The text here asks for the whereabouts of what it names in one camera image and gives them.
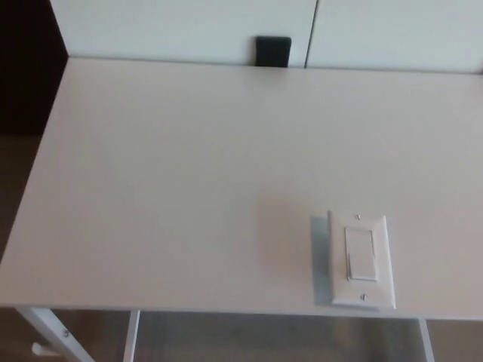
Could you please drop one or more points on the white plain cabinet door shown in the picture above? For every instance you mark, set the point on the white plain cabinet door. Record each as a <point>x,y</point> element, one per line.
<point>396,34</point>

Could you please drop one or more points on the white rocker light switch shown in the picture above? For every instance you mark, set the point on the white rocker light switch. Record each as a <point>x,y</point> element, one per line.
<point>360,252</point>

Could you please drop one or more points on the dark brown cabinet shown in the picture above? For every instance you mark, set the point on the dark brown cabinet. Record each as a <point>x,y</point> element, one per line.
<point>26,56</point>

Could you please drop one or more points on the white lettered cabinet door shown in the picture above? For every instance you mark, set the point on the white lettered cabinet door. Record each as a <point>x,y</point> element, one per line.
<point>170,30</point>

